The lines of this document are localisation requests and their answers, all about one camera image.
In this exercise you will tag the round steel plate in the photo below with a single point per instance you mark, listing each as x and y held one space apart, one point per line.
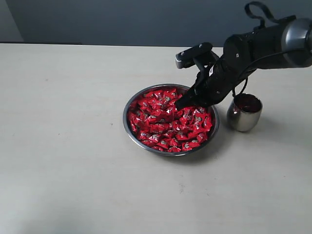
129 136

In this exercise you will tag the stainless steel cup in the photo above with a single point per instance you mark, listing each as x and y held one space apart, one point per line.
241 121

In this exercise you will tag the pile of red candies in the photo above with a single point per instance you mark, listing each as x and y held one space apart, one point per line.
152 119

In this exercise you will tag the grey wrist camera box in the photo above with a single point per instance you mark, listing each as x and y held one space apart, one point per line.
200 55

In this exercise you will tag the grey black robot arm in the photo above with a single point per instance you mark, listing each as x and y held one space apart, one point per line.
285 45

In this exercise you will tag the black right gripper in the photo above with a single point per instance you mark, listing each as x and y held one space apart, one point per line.
228 72

